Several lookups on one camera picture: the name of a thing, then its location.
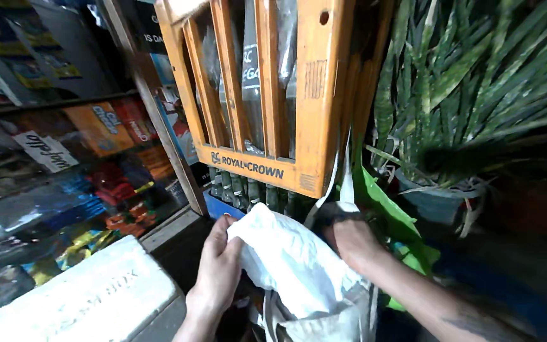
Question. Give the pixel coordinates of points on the person's left hand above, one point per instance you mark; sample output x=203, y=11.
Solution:
x=215, y=270

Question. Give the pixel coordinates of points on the person's right hand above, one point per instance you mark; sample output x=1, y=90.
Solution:
x=355, y=242

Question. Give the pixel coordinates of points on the person's left thumb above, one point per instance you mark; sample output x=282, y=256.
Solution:
x=233, y=252

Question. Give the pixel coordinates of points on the person's left fingers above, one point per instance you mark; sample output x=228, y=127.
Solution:
x=217, y=233

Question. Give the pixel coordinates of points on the person's right fingers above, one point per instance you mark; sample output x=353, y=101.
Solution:
x=333, y=237

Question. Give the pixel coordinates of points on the white plastic bag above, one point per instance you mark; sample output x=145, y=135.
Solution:
x=292, y=261

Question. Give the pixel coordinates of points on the person's right forearm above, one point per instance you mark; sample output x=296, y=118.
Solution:
x=425, y=299

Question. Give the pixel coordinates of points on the person's left forearm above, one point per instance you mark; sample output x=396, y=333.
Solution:
x=199, y=325

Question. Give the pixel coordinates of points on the blue plastic crate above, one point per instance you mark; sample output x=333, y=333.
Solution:
x=219, y=207

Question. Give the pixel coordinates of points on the row of glass bottles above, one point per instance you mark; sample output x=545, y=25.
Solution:
x=254, y=192

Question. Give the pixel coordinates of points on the bright green plastic bag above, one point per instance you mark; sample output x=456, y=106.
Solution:
x=387, y=204

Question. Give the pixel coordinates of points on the beige tote bag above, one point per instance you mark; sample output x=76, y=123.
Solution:
x=333, y=327

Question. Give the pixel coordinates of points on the grey-green plant pot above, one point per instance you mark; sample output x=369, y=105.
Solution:
x=435, y=203

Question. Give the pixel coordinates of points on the pile of red packets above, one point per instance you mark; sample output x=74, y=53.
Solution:
x=117, y=190

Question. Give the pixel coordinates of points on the orange plastic bottle crate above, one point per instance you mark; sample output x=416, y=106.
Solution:
x=314, y=128

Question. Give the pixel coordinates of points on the pile of yellow packets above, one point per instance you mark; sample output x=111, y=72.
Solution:
x=76, y=249

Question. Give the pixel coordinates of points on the red snack box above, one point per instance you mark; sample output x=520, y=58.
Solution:
x=133, y=118

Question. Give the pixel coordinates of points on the pile of blue packets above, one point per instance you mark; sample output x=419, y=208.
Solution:
x=76, y=204

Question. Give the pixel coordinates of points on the white styrofoam box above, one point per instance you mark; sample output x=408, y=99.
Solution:
x=83, y=299

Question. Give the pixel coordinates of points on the orange snack box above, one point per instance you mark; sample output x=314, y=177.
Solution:
x=102, y=130

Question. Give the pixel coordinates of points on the wood-framed display case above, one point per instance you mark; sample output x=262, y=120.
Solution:
x=147, y=95

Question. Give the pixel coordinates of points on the white-labelled brown packet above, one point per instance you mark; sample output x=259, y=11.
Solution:
x=45, y=151

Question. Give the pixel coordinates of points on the long-leaved green plant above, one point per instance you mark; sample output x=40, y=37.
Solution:
x=449, y=80

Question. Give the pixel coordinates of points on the clear plastic wrap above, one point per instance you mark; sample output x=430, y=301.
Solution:
x=287, y=42

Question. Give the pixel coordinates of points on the black poster with white print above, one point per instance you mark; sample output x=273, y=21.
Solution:
x=149, y=28

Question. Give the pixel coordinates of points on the bunch of hanging yellow-blue sachets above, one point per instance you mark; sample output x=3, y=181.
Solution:
x=33, y=42

